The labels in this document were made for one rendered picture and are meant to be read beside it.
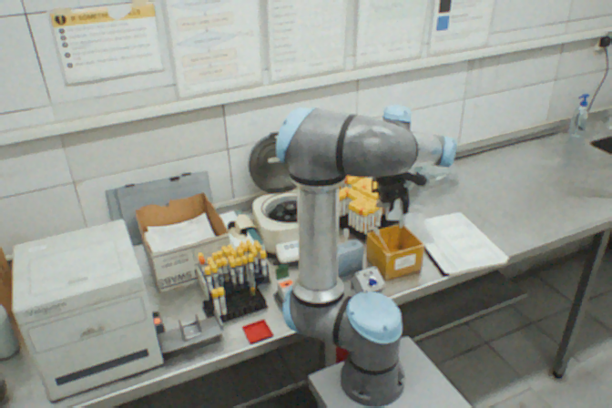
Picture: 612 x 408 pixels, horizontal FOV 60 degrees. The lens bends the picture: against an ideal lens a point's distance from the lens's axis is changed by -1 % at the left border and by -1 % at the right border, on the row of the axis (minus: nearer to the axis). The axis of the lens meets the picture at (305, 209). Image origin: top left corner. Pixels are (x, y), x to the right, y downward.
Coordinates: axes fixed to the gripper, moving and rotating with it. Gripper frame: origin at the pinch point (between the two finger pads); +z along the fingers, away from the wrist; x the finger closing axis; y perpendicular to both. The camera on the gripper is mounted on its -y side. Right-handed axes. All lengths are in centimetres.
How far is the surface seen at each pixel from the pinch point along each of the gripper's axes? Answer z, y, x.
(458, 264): 16.3, -17.5, 10.0
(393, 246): 15.6, -3.6, -6.2
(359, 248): 8.1, 12.2, -0.7
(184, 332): 11, 68, 11
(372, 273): 10.3, 12.9, 9.6
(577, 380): 105, -94, 10
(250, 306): 15, 48, 3
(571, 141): 18, -122, -48
